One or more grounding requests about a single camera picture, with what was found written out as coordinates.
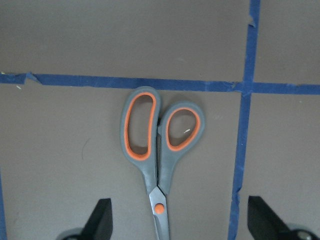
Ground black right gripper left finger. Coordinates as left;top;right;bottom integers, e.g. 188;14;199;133
56;198;112;240

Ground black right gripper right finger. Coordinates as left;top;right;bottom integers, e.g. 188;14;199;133
247;196;320;240

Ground grey orange handled scissors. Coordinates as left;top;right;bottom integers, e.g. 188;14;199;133
120;86;206;240

